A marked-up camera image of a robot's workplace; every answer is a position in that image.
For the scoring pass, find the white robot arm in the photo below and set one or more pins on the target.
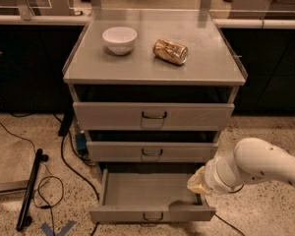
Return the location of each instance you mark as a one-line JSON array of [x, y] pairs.
[[253, 161]]

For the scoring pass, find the grey bottom drawer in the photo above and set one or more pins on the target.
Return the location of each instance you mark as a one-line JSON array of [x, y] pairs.
[[149, 194]]

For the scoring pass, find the white ceramic bowl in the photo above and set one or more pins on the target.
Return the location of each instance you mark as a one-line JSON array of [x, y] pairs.
[[120, 40]]

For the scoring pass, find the blue power box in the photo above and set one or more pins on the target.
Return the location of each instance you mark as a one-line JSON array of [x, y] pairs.
[[81, 142]]

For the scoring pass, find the grey top drawer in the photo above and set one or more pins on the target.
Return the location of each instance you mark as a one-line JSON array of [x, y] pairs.
[[153, 116]]

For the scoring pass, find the grey metal drawer cabinet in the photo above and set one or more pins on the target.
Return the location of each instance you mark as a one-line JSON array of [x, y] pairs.
[[153, 85]]

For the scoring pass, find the grey drawer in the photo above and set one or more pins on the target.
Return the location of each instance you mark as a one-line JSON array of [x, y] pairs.
[[151, 151], [149, 194], [153, 116]]

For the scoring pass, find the grey middle drawer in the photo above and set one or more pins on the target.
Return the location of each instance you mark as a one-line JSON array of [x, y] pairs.
[[151, 151]]

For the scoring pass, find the padded gripper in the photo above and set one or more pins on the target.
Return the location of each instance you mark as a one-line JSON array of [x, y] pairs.
[[210, 178]]

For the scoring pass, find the crushed gold soda can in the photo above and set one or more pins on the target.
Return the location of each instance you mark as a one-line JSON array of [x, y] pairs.
[[170, 51]]

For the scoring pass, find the black stand leg with wheels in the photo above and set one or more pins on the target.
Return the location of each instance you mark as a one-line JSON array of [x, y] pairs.
[[24, 213]]

